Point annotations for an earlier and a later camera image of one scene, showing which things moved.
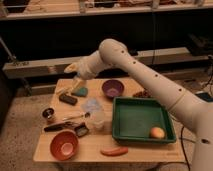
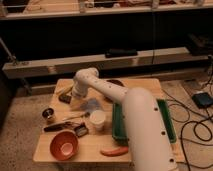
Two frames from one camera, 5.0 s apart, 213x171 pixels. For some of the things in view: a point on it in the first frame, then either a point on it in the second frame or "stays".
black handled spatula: [79, 127] stays
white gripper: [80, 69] to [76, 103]
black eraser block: [68, 99] stays
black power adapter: [205, 96] stays
